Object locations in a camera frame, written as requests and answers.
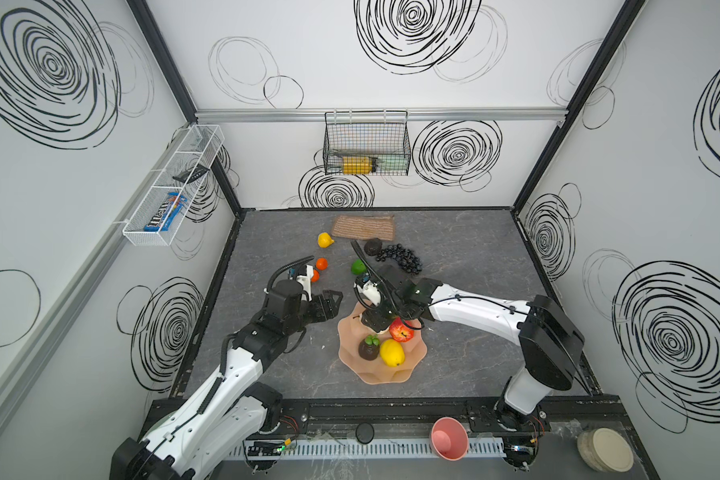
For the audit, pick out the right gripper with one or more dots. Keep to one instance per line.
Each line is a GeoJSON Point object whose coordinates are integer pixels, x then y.
{"type": "Point", "coordinates": [387, 296]}

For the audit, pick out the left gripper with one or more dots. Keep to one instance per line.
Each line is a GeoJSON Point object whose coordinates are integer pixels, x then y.
{"type": "Point", "coordinates": [321, 306]}

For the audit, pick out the red fake bell pepper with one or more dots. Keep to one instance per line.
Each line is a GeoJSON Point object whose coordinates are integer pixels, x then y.
{"type": "Point", "coordinates": [400, 332]}

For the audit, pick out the pink wavy fruit bowl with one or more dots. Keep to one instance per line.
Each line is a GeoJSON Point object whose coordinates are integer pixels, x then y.
{"type": "Point", "coordinates": [351, 332]}

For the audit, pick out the green fake lime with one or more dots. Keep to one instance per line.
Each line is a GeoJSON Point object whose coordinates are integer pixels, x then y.
{"type": "Point", "coordinates": [359, 267]}

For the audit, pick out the large yellow lemon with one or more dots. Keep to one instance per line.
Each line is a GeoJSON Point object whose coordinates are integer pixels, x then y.
{"type": "Point", "coordinates": [392, 353]}

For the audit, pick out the dark fake avocado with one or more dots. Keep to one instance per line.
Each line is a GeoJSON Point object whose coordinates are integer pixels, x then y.
{"type": "Point", "coordinates": [373, 247]}

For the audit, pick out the small yellow lemon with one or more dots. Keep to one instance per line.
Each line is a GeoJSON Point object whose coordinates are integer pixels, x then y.
{"type": "Point", "coordinates": [325, 240]}

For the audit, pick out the dark mangosteen green top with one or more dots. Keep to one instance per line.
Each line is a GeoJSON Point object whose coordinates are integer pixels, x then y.
{"type": "Point", "coordinates": [369, 348]}

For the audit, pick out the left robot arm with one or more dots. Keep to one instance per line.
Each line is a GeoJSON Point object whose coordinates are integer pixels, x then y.
{"type": "Point", "coordinates": [232, 404]}

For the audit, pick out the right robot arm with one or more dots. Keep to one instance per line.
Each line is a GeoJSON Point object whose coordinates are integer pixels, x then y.
{"type": "Point", "coordinates": [550, 343]}

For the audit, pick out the upper orange tangerine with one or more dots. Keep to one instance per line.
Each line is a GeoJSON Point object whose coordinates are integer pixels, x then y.
{"type": "Point", "coordinates": [321, 264]}

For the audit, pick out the black grape bunch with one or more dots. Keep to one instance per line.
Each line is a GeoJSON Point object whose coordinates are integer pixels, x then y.
{"type": "Point", "coordinates": [405, 258]}

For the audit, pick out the brown woven mat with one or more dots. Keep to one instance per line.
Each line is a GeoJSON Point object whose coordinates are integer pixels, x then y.
{"type": "Point", "coordinates": [364, 227]}

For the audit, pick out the green item in basket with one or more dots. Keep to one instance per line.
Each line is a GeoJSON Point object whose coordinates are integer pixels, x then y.
{"type": "Point", "coordinates": [392, 164]}

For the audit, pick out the black round knob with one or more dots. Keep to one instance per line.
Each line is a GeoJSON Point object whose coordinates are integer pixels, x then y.
{"type": "Point", "coordinates": [364, 433]}

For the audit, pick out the yellow sponge in basket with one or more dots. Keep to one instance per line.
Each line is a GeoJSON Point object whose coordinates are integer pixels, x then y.
{"type": "Point", "coordinates": [358, 165]}

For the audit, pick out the pink cup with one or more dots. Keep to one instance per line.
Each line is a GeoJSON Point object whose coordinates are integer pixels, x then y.
{"type": "Point", "coordinates": [449, 439]}

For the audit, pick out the blue candy packet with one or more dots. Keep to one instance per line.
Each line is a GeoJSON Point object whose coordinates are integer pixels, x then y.
{"type": "Point", "coordinates": [170, 207]}

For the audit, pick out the black remote control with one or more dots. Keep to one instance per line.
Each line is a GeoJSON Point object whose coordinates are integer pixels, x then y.
{"type": "Point", "coordinates": [191, 175]}

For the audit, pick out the beige stacked bowls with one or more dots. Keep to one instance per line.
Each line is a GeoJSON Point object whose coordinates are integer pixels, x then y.
{"type": "Point", "coordinates": [605, 450]}

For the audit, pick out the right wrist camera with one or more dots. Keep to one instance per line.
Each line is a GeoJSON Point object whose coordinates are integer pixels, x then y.
{"type": "Point", "coordinates": [367, 291]}

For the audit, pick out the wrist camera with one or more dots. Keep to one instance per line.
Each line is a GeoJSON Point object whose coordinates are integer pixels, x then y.
{"type": "Point", "coordinates": [367, 291]}
{"type": "Point", "coordinates": [303, 275]}

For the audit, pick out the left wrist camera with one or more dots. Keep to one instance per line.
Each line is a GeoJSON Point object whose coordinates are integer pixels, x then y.
{"type": "Point", "coordinates": [303, 275]}

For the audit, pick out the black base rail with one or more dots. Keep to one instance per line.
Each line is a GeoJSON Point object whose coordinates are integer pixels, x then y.
{"type": "Point", "coordinates": [478, 413]}

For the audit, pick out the black wire wall basket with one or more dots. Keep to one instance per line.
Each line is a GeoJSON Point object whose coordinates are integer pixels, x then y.
{"type": "Point", "coordinates": [367, 133]}

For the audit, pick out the white slotted cable duct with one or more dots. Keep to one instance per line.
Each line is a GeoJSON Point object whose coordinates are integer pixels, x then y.
{"type": "Point", "coordinates": [325, 449]}

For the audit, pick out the white wire wall shelf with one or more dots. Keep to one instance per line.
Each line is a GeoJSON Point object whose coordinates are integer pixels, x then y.
{"type": "Point", "coordinates": [192, 145]}

